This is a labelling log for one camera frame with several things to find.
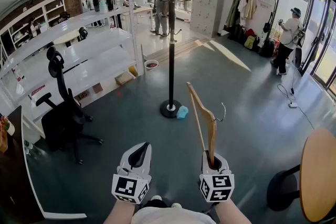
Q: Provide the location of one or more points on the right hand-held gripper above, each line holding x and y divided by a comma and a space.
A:
218, 186

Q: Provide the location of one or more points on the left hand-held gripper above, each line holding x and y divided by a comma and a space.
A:
126, 187

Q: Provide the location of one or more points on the wooden hanger with metal hook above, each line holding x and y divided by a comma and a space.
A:
212, 133

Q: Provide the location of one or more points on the black coat rack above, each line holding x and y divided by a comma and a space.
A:
171, 60

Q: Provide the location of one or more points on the person's left forearm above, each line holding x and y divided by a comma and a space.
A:
118, 213

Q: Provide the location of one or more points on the person's right forearm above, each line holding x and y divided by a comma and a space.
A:
231, 213

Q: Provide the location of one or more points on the garment rack with clothes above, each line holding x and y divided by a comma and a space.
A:
248, 8

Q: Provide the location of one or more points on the person's white shoe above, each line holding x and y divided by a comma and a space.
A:
156, 197
176, 205

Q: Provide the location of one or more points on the light blue cloth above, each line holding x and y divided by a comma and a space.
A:
182, 112

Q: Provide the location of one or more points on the person's white shirt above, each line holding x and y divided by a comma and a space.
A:
170, 216

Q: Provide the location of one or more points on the flat cardboard box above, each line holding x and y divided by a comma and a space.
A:
124, 78

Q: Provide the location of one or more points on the black office chair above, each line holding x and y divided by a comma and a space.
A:
63, 118

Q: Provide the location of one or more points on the white bowl with red contents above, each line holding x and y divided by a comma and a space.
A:
151, 65

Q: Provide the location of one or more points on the round wooden table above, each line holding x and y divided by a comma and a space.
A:
320, 175

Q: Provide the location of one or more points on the wooden steps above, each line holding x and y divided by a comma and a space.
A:
178, 48

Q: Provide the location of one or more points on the dark desk with white edge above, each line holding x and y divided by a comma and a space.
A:
13, 178

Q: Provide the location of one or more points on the yellow backpack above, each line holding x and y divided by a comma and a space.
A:
250, 42

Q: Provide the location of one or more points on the white metal shelving unit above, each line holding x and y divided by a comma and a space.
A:
78, 47

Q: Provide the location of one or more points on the grey locker cabinet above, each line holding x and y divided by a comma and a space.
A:
207, 8

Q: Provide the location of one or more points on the mint green thermos jug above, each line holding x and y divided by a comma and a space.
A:
103, 6

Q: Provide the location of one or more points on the black thermos jug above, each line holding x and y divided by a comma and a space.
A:
109, 3

